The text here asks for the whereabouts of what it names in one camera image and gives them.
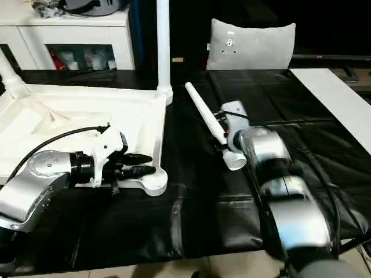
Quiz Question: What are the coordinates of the white plastic table leg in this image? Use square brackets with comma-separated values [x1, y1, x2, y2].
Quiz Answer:
[0, 47, 31, 98]
[155, 0, 174, 107]
[184, 82, 248, 171]

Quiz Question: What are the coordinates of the white plastic table top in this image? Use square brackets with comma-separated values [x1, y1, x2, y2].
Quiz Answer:
[0, 83, 169, 197]

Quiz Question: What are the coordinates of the black table mat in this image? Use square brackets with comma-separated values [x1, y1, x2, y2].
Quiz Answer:
[0, 68, 371, 275]

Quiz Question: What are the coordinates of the grey cushion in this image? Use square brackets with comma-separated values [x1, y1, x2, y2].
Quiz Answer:
[206, 18, 297, 71]

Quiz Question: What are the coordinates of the black sofa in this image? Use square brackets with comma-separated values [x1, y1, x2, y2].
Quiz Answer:
[127, 0, 371, 70]

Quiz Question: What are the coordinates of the white low table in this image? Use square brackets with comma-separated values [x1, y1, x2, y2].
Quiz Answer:
[289, 68, 371, 154]

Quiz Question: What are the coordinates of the thin black bar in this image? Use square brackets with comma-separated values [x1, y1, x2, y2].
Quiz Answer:
[291, 53, 371, 61]

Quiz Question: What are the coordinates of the white cabinet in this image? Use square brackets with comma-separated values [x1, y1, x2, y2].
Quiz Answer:
[0, 8, 136, 71]

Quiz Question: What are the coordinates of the grey bag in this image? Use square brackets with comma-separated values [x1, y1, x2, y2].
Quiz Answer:
[63, 0, 122, 17]

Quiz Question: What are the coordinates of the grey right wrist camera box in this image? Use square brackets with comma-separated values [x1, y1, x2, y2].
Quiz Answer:
[220, 100, 250, 131]

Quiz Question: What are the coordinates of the black metal table frame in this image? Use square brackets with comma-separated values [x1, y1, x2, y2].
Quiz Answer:
[339, 234, 371, 255]

